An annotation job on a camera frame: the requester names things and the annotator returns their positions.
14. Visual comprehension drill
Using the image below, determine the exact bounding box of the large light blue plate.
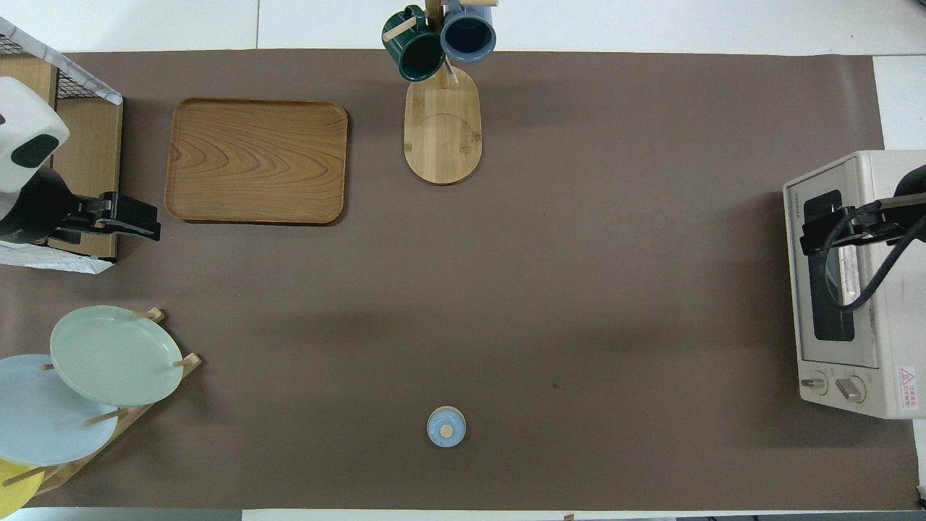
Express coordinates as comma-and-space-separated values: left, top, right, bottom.
0, 354, 121, 467

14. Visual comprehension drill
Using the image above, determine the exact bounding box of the brown table mat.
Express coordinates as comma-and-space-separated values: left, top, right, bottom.
0, 49, 921, 511

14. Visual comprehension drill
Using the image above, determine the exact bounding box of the beige toaster oven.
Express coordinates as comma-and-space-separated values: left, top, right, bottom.
783, 151, 926, 420

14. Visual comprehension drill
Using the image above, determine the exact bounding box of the wooden plate rack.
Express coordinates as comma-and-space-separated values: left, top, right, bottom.
0, 308, 202, 496

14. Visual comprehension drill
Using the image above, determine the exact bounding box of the blue mug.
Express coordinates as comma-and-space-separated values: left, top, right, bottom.
440, 0, 498, 63

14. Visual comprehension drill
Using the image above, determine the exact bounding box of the glass oven door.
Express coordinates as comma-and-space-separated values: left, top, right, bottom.
783, 158, 882, 370

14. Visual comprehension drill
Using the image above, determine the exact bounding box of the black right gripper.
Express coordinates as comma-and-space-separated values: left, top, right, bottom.
801, 165, 926, 255

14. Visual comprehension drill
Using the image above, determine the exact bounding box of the large pale green plate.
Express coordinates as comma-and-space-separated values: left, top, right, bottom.
50, 305, 184, 407

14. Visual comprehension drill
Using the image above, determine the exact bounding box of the wooden serving tray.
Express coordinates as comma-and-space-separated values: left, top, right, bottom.
164, 98, 349, 225

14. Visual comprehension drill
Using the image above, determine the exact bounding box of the wooden mug tree stand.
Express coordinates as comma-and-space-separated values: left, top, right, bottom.
394, 0, 500, 186

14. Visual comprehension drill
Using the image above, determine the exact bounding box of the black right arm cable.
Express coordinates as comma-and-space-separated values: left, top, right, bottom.
807, 206, 926, 312

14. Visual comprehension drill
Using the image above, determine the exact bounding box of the dark green mug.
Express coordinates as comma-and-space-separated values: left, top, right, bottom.
382, 6, 446, 82

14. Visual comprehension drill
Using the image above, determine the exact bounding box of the large yellow plate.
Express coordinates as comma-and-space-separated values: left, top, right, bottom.
0, 459, 38, 519

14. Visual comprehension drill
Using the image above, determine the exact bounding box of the small blue bell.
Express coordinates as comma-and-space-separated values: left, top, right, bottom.
426, 405, 467, 449

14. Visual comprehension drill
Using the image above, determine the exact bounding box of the wooden shelf with wire basket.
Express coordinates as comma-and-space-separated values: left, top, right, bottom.
0, 18, 124, 274

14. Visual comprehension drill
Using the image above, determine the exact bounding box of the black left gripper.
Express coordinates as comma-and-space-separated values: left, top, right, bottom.
0, 166, 161, 244

